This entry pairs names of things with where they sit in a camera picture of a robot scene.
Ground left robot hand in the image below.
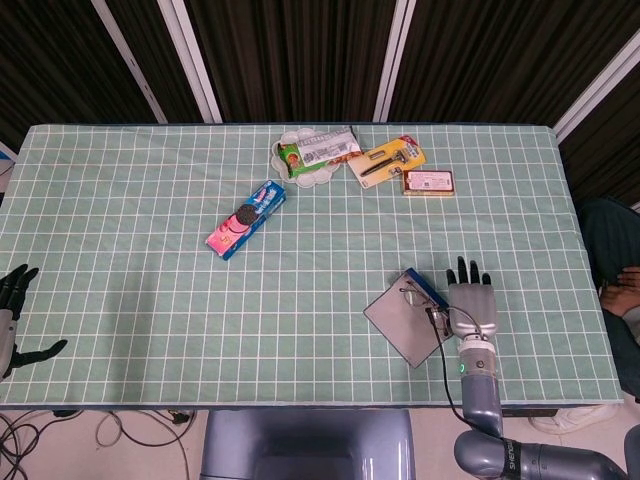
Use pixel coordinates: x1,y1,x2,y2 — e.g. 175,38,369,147
0,263,69,381

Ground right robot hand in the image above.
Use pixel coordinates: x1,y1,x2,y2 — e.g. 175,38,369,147
425,256,499,342

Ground eyeglasses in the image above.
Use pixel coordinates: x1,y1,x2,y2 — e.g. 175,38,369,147
398,281,451,335

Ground blue glasses case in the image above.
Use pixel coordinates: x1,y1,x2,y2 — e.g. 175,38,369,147
363,267,454,370

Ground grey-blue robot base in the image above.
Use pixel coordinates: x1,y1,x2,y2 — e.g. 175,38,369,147
199,409,416,480

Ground red yellow small box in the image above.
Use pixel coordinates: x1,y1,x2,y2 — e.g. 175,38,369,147
401,168,457,197

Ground green checkered tablecloth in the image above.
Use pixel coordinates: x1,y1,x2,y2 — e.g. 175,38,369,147
0,123,625,409

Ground seated person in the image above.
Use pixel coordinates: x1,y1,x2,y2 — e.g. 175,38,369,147
577,197,640,401

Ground razor blister pack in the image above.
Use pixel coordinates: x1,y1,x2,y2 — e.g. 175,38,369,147
346,134,429,190

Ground white flower-shaped plate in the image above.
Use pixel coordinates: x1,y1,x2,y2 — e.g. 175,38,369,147
270,128,341,189

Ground green white snack packet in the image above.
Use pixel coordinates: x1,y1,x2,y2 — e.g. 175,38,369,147
277,125,362,179

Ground blue pink cookie box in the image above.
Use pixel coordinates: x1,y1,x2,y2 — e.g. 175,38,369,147
204,179,288,261

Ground dark brown curtain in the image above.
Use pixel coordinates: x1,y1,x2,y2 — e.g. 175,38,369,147
0,0,640,211

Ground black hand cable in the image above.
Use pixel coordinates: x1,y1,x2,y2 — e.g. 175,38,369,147
424,307,506,441

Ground black floor cable bundle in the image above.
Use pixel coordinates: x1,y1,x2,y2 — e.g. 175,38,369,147
0,410,57,480

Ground black table bracket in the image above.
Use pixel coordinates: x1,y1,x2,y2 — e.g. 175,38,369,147
502,408,559,419

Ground white frame post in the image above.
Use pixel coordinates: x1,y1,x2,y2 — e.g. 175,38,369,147
157,0,223,124
91,0,168,124
553,29,640,144
372,0,416,124

